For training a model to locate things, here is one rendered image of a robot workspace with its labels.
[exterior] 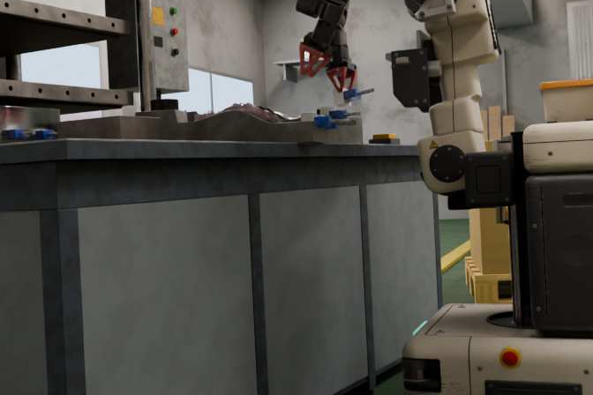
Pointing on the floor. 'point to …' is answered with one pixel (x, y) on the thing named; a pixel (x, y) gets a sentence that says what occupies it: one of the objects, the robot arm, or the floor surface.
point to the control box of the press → (116, 69)
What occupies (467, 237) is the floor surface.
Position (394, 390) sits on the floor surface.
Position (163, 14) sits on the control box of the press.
